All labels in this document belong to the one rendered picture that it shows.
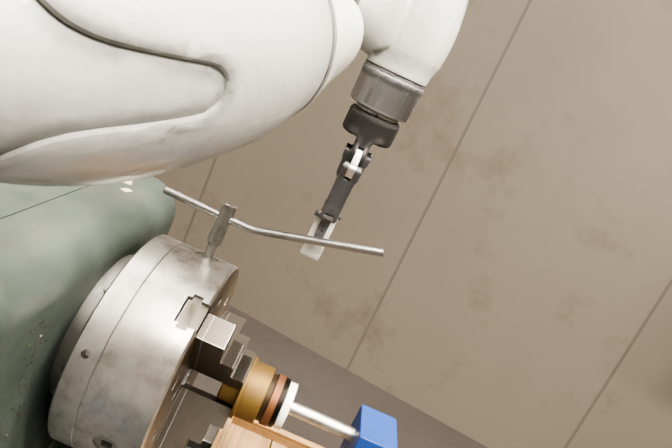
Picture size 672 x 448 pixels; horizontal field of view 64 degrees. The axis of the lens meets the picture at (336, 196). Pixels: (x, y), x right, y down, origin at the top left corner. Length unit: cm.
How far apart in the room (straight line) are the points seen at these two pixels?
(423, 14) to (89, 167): 57
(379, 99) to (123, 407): 49
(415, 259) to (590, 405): 116
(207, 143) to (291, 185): 282
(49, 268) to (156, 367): 17
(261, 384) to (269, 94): 65
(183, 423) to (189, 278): 22
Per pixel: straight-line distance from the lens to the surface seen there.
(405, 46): 70
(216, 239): 81
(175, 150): 19
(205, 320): 75
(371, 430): 86
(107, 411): 75
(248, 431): 111
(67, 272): 71
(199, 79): 18
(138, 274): 75
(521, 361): 313
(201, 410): 86
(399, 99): 72
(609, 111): 291
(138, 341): 72
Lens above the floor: 158
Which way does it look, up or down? 13 degrees down
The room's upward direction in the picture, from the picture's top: 24 degrees clockwise
